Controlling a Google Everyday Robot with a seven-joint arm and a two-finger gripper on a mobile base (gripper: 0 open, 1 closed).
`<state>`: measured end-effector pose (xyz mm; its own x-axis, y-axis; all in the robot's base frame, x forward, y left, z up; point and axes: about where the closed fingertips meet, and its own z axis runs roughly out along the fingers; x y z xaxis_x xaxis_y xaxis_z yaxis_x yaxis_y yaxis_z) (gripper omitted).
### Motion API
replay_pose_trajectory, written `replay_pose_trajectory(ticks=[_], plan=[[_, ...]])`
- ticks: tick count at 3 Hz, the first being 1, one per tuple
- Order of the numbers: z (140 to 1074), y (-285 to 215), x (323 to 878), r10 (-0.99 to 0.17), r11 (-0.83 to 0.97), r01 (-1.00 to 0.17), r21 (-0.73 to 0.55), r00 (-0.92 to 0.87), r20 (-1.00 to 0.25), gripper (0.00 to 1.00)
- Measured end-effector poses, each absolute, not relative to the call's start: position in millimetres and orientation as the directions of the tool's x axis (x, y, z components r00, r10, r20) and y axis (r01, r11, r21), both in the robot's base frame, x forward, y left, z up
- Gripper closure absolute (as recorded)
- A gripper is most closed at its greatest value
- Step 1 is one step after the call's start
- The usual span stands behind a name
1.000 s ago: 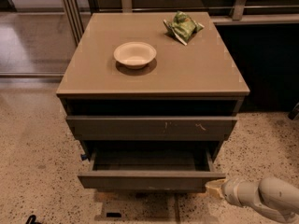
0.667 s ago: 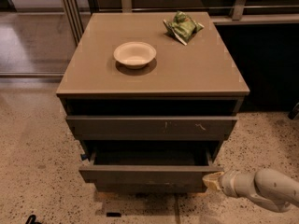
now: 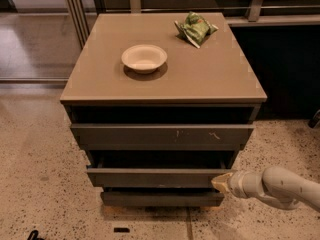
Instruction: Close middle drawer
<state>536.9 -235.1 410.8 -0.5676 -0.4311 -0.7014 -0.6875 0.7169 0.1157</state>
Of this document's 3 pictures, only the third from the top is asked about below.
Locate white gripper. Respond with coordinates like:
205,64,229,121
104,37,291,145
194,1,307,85
211,171,259,199

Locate black cable on floor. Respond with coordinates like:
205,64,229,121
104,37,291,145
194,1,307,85
26,229,46,240

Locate grey bottom drawer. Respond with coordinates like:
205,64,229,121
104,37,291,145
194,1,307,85
101,188,224,207

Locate green chip bag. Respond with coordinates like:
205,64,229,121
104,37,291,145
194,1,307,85
174,12,218,48

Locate grey drawer cabinet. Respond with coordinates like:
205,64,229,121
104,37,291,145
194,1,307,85
59,12,268,175

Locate metal railing frame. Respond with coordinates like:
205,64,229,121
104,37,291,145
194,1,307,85
66,0,320,44

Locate white paper bowl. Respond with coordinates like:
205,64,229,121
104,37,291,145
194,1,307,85
121,44,167,74

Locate grey top drawer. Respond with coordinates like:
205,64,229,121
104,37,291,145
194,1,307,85
71,124,254,151

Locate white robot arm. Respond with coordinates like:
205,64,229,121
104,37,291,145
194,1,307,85
211,166,320,212

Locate black object at right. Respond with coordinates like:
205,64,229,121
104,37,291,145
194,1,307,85
308,109,320,128

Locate grey drawer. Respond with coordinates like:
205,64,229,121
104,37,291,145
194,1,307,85
87,160,233,188
71,124,254,151
101,188,224,207

